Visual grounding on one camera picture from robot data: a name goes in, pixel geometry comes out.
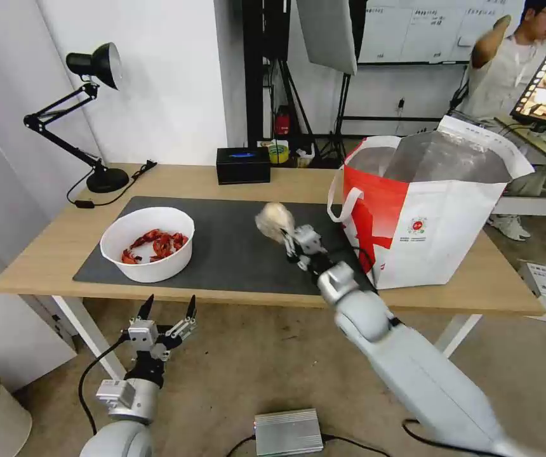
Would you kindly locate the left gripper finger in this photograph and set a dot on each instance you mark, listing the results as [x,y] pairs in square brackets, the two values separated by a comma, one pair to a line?
[188,316]
[145,309]

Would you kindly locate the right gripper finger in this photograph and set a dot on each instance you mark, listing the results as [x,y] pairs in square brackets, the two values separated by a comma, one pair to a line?
[286,233]
[293,252]

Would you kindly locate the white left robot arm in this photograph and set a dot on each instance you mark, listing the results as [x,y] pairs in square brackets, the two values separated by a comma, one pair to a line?
[125,431]

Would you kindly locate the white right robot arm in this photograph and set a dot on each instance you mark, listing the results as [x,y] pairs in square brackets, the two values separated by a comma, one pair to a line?
[397,352]

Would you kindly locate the red white takeout bag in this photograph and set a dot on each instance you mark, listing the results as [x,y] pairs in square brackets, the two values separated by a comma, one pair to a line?
[444,223]

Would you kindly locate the white round paper bowl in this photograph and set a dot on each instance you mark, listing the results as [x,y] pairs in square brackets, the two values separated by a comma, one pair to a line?
[158,269]

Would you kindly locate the red crayfish shell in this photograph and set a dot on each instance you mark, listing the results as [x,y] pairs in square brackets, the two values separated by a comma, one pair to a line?
[147,236]
[130,257]
[170,243]

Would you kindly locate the black desk mat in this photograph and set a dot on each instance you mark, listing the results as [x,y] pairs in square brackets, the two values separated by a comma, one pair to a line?
[225,252]

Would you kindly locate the yellow tape roll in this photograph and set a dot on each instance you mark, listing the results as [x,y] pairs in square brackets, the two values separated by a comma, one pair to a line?
[278,155]

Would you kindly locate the black tissue box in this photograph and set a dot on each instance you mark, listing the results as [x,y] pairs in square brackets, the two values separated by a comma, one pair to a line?
[243,166]

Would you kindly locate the red canister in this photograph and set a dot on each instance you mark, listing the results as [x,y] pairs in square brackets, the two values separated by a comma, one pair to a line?
[282,121]

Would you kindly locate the wooden table with white legs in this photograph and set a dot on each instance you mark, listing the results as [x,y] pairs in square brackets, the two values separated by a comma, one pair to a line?
[39,266]

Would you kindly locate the black light stand tripod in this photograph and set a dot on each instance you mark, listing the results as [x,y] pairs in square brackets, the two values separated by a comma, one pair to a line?
[342,119]

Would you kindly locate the white cabinet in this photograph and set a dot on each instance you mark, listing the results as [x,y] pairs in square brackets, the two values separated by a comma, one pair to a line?
[16,333]

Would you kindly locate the black desk lamp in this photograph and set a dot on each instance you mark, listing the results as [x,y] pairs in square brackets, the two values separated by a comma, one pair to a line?
[106,180]

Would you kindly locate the silver power supply box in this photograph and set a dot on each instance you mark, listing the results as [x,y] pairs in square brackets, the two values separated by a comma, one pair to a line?
[288,433]

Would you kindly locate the black metal rack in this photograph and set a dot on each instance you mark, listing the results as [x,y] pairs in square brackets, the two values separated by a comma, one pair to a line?
[258,71]

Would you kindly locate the white softbox panel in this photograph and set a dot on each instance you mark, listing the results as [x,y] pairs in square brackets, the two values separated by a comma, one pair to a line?
[327,33]

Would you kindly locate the white side desk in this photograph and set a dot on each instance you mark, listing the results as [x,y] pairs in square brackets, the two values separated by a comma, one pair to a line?
[539,207]

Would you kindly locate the whiteboard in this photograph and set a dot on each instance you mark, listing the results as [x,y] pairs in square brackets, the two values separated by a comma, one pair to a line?
[420,33]

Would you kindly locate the person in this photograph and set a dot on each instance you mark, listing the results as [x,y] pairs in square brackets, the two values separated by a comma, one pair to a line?
[497,81]

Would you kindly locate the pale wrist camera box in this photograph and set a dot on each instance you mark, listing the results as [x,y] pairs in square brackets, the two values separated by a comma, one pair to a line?
[310,240]
[142,337]

